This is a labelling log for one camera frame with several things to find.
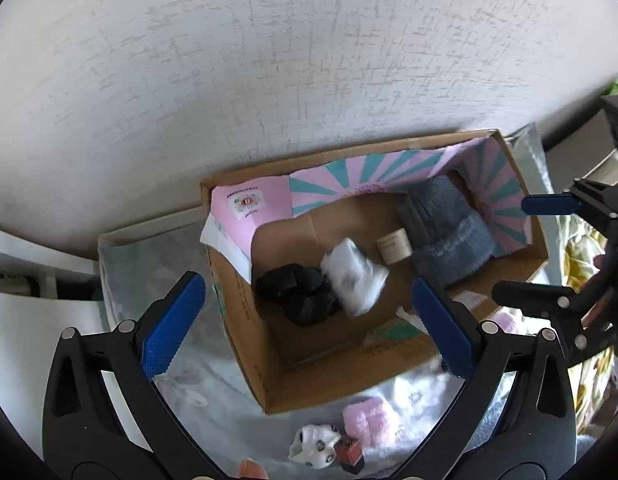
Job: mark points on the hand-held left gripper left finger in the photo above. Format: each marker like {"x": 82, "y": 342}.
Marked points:
{"x": 174, "y": 320}

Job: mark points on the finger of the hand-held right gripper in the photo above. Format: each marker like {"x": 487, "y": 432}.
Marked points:
{"x": 549, "y": 204}
{"x": 529, "y": 296}

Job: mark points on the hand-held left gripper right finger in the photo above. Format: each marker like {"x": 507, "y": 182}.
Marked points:
{"x": 441, "y": 325}

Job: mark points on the pink fuzzy sock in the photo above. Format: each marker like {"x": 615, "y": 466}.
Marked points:
{"x": 371, "y": 420}

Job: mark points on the cardboard box with pink lining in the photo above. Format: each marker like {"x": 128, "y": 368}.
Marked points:
{"x": 309, "y": 240}

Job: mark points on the small dark cosmetic box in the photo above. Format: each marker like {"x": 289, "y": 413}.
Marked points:
{"x": 350, "y": 452}

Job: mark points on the white sock with black prints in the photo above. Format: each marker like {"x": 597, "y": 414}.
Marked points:
{"x": 314, "y": 445}

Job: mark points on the white container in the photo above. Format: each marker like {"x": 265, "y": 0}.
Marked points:
{"x": 601, "y": 165}

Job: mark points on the person's right hand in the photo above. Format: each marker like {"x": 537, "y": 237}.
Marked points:
{"x": 599, "y": 263}

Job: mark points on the white paper scrap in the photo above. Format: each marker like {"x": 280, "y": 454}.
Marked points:
{"x": 409, "y": 317}

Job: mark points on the yellow floral blanket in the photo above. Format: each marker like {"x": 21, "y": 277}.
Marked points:
{"x": 576, "y": 245}

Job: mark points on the silver plastic packet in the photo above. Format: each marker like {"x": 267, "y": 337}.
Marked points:
{"x": 531, "y": 160}

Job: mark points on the dark side table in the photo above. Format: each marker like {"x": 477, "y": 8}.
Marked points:
{"x": 569, "y": 127}

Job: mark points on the grey knitted sock bundle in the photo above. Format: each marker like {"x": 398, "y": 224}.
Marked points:
{"x": 444, "y": 235}

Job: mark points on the white sock with grey print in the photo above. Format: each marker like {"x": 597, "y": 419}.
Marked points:
{"x": 356, "y": 280}

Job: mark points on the black sock bundle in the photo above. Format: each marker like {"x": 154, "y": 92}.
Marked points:
{"x": 299, "y": 292}

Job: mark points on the small green object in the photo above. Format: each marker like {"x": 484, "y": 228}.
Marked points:
{"x": 614, "y": 86}

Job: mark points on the white furniture panel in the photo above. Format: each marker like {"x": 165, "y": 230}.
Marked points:
{"x": 19, "y": 270}

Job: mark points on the peach round object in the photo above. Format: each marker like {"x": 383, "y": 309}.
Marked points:
{"x": 251, "y": 469}

